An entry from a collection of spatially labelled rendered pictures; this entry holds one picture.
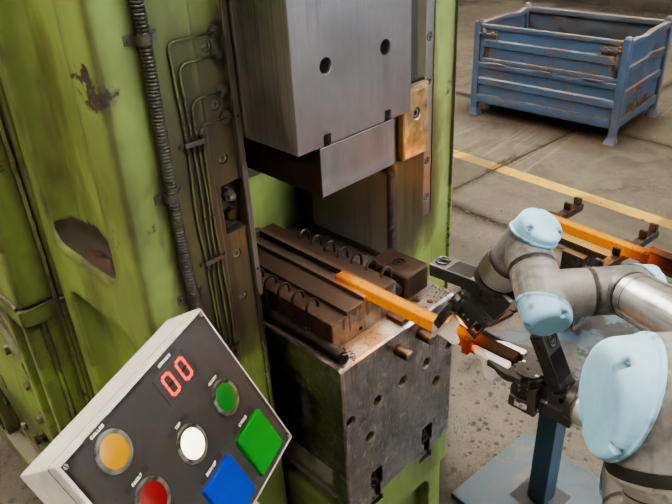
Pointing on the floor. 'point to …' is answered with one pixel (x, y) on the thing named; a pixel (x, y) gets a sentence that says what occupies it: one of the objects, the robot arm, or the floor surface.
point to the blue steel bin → (571, 65)
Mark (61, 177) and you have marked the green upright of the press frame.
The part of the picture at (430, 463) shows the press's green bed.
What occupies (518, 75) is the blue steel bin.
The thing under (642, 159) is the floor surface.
